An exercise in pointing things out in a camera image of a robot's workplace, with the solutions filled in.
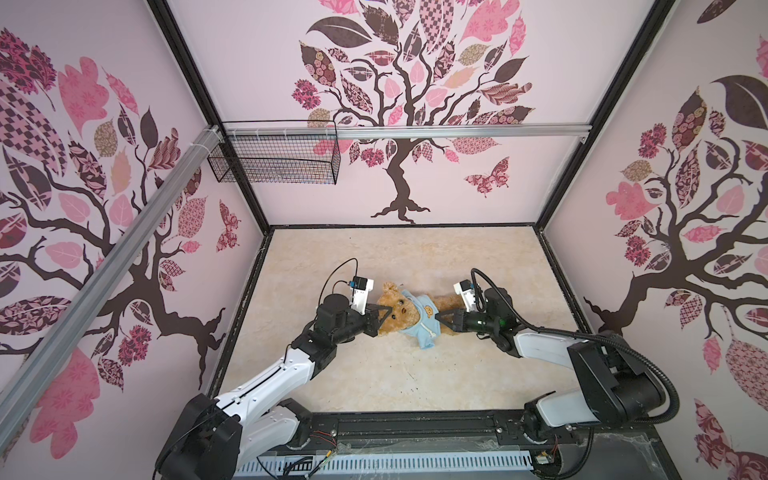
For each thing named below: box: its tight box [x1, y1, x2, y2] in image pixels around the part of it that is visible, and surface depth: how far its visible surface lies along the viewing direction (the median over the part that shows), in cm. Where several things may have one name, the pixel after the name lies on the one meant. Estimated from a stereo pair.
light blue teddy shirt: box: [398, 290, 441, 349], surface depth 84 cm
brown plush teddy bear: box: [376, 282, 466, 336], surface depth 79 cm
